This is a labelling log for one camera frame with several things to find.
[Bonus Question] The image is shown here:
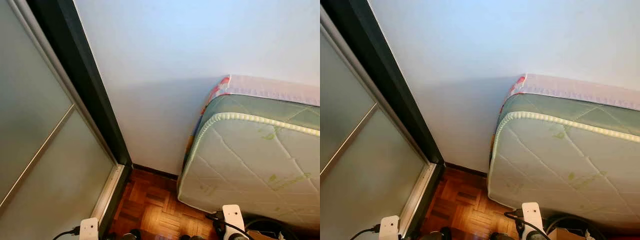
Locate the pink printed mattress cover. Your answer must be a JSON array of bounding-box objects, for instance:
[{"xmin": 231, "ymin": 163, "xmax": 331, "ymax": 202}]
[
  {"xmin": 200, "ymin": 75, "xmax": 321, "ymax": 116},
  {"xmin": 500, "ymin": 73, "xmax": 640, "ymax": 113}
]

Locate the frosted glass wardrobe door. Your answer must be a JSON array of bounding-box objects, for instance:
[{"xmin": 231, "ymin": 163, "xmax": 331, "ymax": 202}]
[
  {"xmin": 0, "ymin": 0, "xmax": 125, "ymax": 240},
  {"xmin": 320, "ymin": 7, "xmax": 436, "ymax": 240}
]

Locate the white quilted mattress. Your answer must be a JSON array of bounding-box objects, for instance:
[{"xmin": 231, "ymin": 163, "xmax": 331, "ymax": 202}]
[
  {"xmin": 487, "ymin": 92, "xmax": 640, "ymax": 228},
  {"xmin": 177, "ymin": 92, "xmax": 321, "ymax": 231}
]

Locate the black round bin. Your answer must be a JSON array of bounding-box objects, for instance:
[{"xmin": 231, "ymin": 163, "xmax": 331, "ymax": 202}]
[
  {"xmin": 245, "ymin": 217, "xmax": 301, "ymax": 240},
  {"xmin": 545, "ymin": 215, "xmax": 607, "ymax": 240}
]

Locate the dark wooden baseboard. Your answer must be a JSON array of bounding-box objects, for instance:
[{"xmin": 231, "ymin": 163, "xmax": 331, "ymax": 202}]
[
  {"xmin": 444, "ymin": 162, "xmax": 488, "ymax": 178},
  {"xmin": 132, "ymin": 164, "xmax": 180, "ymax": 181}
]

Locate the dark wardrobe frame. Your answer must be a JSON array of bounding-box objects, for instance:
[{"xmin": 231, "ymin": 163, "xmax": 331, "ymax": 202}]
[
  {"xmin": 322, "ymin": 0, "xmax": 446, "ymax": 238},
  {"xmin": 26, "ymin": 0, "xmax": 133, "ymax": 238}
]

